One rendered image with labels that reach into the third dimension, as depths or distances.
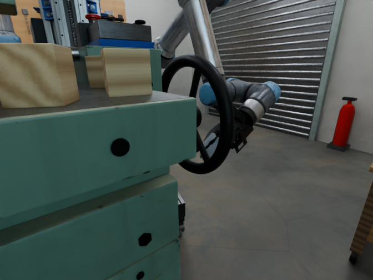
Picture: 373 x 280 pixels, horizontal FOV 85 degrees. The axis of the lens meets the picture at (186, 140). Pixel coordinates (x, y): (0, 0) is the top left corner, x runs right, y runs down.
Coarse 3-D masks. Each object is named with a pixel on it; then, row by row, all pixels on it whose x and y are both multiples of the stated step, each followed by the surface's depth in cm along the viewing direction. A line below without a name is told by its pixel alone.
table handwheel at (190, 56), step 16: (176, 64) 48; (192, 64) 43; (208, 64) 40; (208, 80) 40; (192, 96) 46; (224, 96) 38; (224, 112) 38; (224, 128) 39; (224, 144) 40; (208, 160) 46; (224, 160) 43
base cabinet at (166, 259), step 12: (156, 252) 25; (168, 252) 27; (132, 264) 24; (144, 264) 25; (156, 264) 26; (168, 264) 27; (120, 276) 23; (132, 276) 24; (144, 276) 25; (156, 276) 26; (168, 276) 28
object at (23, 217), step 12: (168, 168) 25; (132, 180) 23; (144, 180) 24; (96, 192) 21; (108, 192) 22; (48, 204) 18; (60, 204) 19; (72, 204) 20; (12, 216) 17; (24, 216) 18; (36, 216) 18; (0, 228) 17
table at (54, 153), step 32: (96, 96) 19; (128, 96) 19; (160, 96) 19; (0, 128) 11; (32, 128) 12; (64, 128) 13; (96, 128) 14; (128, 128) 15; (160, 128) 17; (192, 128) 19; (0, 160) 11; (32, 160) 12; (64, 160) 13; (96, 160) 14; (128, 160) 16; (160, 160) 18; (0, 192) 12; (32, 192) 13; (64, 192) 14
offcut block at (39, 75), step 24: (0, 48) 13; (24, 48) 13; (48, 48) 13; (0, 72) 13; (24, 72) 13; (48, 72) 13; (72, 72) 16; (0, 96) 13; (24, 96) 14; (48, 96) 14; (72, 96) 16
